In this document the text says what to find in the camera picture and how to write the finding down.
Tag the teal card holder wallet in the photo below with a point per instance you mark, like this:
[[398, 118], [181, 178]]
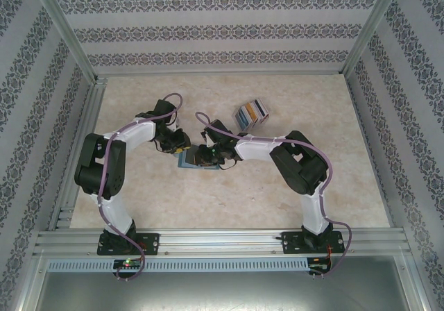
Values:
[[182, 161]]

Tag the stack of cards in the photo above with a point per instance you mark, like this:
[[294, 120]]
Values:
[[247, 127]]

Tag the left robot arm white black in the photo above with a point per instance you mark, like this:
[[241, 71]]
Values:
[[100, 165]]

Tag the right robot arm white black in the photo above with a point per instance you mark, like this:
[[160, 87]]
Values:
[[301, 165]]

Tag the blue credit card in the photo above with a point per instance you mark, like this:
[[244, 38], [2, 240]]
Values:
[[241, 118]]

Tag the white purple credit card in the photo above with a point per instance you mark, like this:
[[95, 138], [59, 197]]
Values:
[[257, 109]]

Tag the left controller board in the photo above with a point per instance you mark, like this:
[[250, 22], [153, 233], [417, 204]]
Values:
[[128, 264]]

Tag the controller board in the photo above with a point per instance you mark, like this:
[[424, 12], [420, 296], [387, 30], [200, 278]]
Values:
[[317, 266], [128, 264]]

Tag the grey metal sheet panel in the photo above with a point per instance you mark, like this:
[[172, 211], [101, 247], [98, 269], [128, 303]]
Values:
[[222, 293]]

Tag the right controller board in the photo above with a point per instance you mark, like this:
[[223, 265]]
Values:
[[317, 266]]

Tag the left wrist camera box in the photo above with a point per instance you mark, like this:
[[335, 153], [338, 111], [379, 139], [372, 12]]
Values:
[[176, 121]]

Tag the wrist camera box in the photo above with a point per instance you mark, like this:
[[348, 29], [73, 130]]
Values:
[[176, 121], [207, 137]]

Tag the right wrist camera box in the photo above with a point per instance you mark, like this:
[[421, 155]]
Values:
[[207, 137]]

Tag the aluminium back rail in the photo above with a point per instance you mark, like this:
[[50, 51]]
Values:
[[222, 74]]

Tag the aluminium front rail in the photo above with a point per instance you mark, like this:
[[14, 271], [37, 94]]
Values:
[[222, 241]]

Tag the aluminium side rail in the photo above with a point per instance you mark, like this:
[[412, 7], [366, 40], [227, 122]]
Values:
[[88, 116]]

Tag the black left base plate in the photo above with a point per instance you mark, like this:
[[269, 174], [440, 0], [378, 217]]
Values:
[[152, 243]]

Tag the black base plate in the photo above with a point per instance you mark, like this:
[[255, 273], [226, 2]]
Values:
[[289, 243], [152, 243]]

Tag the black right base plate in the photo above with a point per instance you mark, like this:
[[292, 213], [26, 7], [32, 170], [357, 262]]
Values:
[[289, 243]]

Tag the aluminium frame post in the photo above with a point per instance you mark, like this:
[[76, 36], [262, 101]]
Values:
[[66, 30], [373, 26]]

